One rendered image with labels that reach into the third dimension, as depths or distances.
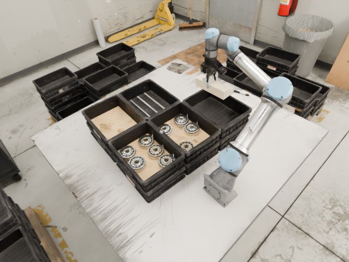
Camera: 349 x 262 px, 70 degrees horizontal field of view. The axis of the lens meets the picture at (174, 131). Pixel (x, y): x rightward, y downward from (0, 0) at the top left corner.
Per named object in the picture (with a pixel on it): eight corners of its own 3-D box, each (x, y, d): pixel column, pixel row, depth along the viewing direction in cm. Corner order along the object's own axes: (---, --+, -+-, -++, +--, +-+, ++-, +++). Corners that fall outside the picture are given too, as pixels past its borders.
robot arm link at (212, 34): (216, 34, 134) (202, 31, 137) (215, 53, 142) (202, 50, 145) (223, 28, 138) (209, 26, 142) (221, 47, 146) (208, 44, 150)
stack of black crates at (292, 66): (292, 90, 306) (304, 55, 273) (278, 102, 291) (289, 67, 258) (262, 77, 329) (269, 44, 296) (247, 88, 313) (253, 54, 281)
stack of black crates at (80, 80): (104, 83, 339) (97, 61, 315) (117, 92, 323) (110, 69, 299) (78, 96, 321) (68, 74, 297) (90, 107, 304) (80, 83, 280)
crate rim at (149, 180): (186, 157, 144) (186, 154, 142) (143, 186, 131) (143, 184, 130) (147, 122, 167) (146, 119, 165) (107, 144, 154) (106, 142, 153)
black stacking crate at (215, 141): (220, 142, 163) (222, 130, 155) (186, 167, 151) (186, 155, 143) (182, 113, 186) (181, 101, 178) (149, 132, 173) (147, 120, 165)
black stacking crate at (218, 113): (250, 121, 175) (253, 109, 167) (220, 142, 163) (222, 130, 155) (210, 96, 198) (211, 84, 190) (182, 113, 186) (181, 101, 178)
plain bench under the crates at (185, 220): (300, 183, 230) (329, 130, 180) (176, 339, 157) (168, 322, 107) (179, 108, 316) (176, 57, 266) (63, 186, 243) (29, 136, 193)
